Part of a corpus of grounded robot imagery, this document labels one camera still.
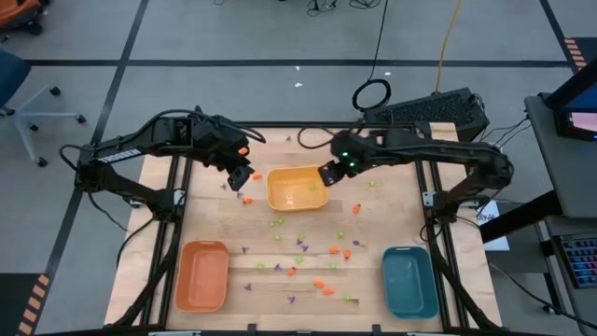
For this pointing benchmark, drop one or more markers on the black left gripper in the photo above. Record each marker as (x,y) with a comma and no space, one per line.
(219,140)

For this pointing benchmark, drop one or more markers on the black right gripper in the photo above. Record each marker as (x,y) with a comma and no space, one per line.
(354,149)

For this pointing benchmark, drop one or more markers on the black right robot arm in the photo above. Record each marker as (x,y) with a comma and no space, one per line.
(443,149)

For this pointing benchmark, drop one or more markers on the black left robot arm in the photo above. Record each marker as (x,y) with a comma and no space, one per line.
(116,154)

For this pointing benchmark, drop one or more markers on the yellow plastic bin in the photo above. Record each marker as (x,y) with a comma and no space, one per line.
(289,191)

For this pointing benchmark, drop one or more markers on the orange plastic bin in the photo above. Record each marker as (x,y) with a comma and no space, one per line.
(203,275)

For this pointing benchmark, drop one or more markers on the black computer tower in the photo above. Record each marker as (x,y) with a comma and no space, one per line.
(429,109)

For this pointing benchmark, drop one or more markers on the teal plastic bin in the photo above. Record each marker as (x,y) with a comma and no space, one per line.
(410,284)

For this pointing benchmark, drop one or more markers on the white paper sheet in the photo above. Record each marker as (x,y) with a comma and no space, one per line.
(494,238)

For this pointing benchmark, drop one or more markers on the black desk leg beam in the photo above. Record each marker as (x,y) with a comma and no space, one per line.
(517,217)

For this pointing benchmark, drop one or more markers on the grey side desk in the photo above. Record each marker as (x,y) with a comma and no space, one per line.
(559,177)

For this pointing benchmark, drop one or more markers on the black orange striped floor plate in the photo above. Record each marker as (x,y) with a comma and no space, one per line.
(576,51)
(35,303)

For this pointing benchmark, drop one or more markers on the black computer monitor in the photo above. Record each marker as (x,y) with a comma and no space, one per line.
(578,119)

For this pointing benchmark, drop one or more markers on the blue office chair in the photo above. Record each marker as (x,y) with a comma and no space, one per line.
(9,74)

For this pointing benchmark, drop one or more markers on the backlit computer keyboard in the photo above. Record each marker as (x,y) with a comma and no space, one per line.
(580,259)

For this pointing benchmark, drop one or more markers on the grey keyboard desk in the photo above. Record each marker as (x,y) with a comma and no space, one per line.
(583,303)

